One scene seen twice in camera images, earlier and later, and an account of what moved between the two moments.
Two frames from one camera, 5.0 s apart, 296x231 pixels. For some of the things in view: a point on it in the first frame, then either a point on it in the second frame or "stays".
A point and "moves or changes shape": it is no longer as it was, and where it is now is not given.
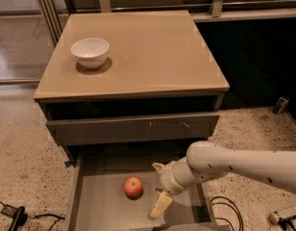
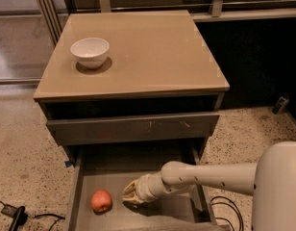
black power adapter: [18, 215] stays
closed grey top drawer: [81, 131] stays
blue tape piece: [67, 164] stays
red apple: [134, 188] moves or changes shape
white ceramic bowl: [90, 53] stays
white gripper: [167, 178] -> [143, 189]
